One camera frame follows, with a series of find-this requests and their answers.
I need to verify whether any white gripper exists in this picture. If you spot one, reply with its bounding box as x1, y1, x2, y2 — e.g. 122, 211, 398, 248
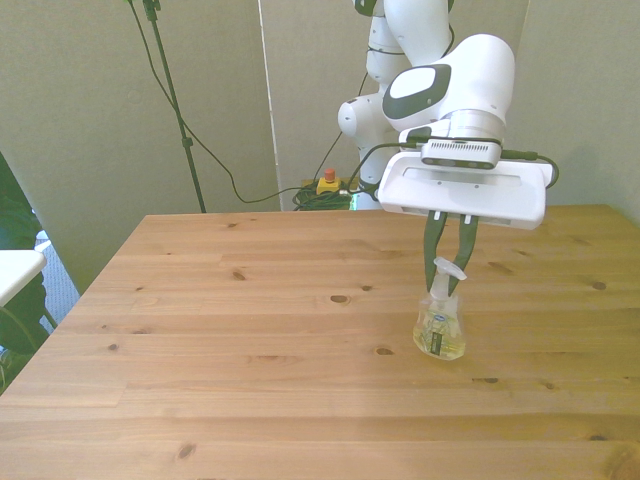
377, 150, 554, 297

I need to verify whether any clear sanitizer pump bottle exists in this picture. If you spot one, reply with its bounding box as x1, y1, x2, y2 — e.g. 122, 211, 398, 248
412, 256, 469, 362

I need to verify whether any dark tripod stand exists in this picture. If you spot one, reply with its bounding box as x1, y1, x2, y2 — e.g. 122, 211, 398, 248
141, 0, 208, 214

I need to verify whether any yellow emergency stop button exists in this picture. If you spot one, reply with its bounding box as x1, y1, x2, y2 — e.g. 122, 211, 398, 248
315, 168, 344, 197

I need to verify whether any white side table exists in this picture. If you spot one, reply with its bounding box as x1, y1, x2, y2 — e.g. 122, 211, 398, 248
0, 249, 48, 307

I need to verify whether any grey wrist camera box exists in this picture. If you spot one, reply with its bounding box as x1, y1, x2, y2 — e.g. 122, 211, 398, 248
418, 139, 503, 169

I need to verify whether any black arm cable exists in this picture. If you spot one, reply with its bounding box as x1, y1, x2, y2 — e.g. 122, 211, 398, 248
347, 127, 434, 202

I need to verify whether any black camera cable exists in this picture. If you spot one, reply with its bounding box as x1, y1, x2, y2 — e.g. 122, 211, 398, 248
500, 148, 561, 191

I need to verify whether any dark coiled cable bundle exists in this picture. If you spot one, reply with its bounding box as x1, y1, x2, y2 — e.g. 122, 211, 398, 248
291, 185, 355, 212

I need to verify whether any thin dark stand cable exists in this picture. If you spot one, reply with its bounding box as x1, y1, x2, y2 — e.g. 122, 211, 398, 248
123, 0, 321, 206

